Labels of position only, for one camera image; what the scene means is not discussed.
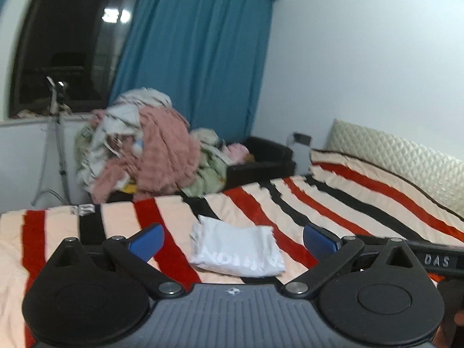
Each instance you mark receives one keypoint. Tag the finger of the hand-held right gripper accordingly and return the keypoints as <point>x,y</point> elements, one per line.
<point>431,243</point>

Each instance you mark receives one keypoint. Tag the light green cream blanket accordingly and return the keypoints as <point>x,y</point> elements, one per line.
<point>206,174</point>

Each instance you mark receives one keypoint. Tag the dark wall outlet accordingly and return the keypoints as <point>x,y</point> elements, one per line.
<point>302,139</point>

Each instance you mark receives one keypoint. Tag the red black cream striped blanket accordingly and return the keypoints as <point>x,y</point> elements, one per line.
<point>119,224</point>

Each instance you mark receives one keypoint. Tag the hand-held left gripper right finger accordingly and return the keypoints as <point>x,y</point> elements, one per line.
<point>319,241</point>

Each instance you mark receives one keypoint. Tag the yellow cloth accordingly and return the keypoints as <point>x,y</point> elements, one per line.
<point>129,188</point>

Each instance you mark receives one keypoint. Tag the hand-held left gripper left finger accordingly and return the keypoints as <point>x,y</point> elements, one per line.
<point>147,241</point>

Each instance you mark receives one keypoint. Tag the light green patterned blanket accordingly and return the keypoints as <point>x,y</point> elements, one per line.
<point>82,145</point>

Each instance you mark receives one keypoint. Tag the black armchair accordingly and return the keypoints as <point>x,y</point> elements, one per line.
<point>264,166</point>

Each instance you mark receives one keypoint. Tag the black camera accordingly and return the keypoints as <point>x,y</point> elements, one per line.
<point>60,87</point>

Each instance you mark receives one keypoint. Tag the white blue plush toy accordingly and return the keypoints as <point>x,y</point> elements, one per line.
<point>139,145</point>

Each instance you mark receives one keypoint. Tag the small beige cloth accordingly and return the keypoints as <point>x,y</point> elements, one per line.
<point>27,113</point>

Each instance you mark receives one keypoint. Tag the pink garment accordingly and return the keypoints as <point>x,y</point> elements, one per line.
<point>235,152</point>

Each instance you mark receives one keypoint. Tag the white printed sweatshirt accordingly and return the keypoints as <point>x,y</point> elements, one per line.
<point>235,250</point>

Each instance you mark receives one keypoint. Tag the dark window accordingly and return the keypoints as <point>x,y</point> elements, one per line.
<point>65,43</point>

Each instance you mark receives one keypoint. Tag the pink fuzzy blanket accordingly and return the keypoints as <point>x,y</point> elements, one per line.
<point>163,156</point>

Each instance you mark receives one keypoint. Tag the beige quilted headboard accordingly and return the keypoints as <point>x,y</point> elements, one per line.
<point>398,156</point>

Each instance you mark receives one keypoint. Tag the grey garment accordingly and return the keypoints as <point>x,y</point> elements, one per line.
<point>119,116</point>

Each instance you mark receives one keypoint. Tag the white tripod stand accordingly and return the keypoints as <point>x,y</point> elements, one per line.
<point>60,141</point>

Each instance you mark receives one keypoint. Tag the blue curtain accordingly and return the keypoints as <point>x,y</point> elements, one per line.
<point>195,43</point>

